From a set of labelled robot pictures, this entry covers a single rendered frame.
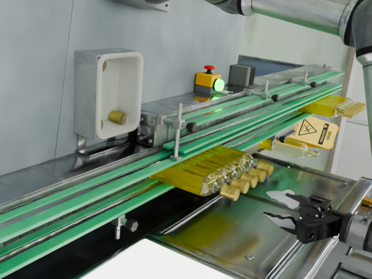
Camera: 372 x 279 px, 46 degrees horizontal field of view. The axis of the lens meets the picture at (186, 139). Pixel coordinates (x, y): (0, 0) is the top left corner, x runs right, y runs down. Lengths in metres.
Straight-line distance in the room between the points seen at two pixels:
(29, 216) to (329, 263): 0.77
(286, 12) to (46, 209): 0.73
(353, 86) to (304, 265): 6.12
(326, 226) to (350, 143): 6.29
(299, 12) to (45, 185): 0.72
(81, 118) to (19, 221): 0.37
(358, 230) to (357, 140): 6.25
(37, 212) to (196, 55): 0.91
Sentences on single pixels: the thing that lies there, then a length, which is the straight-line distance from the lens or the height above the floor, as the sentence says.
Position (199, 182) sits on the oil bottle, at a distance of 1.22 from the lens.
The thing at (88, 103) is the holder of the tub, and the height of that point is 0.80.
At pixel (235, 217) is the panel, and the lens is 1.36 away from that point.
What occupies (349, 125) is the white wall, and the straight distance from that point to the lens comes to 7.32.
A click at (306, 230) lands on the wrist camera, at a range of 1.06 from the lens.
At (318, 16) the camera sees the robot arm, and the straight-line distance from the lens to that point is 1.13.
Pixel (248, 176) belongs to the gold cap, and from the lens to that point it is 1.30.
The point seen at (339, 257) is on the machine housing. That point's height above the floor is 1.43.
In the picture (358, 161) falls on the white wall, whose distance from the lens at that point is 7.41.
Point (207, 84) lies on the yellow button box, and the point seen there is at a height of 0.81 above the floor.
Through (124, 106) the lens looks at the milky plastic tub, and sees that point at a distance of 1.30.
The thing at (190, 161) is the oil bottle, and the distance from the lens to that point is 1.32.
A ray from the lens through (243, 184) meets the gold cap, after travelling 1.24.
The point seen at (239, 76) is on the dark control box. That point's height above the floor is 0.80.
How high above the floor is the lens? 1.61
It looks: 30 degrees down
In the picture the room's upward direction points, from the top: 106 degrees clockwise
